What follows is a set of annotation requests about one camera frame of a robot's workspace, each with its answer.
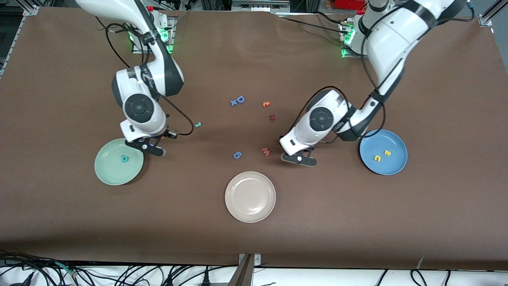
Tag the green plate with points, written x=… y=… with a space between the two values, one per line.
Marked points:
x=115 y=172

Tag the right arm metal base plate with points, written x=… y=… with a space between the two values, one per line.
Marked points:
x=171 y=35

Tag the metal table edge bracket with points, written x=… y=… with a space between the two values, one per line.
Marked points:
x=244 y=274

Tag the blue number 6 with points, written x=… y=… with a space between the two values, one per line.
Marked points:
x=237 y=155

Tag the grey tape flap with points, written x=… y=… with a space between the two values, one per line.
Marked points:
x=420 y=263

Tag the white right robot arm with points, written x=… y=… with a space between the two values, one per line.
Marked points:
x=107 y=8

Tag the beige plate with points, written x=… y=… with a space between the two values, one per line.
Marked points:
x=250 y=196

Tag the brown table cover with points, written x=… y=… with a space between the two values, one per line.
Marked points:
x=317 y=222

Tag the red box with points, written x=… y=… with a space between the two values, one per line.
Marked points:
x=349 y=3

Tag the black power plug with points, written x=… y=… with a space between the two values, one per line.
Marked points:
x=206 y=280

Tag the blue plate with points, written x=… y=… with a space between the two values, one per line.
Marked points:
x=393 y=166

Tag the blue letter D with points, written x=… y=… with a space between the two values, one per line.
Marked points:
x=240 y=99

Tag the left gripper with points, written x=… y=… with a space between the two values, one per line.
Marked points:
x=280 y=137

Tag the grey metal frame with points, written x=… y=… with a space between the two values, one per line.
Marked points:
x=260 y=4

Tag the metal table corner bracket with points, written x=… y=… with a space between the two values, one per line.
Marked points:
x=485 y=20

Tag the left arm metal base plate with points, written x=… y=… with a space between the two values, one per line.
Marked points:
x=353 y=56

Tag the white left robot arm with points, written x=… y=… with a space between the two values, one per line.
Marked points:
x=397 y=35

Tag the aluminium table side rail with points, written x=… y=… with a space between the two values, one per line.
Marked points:
x=31 y=10

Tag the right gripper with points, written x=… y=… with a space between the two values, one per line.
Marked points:
x=160 y=137

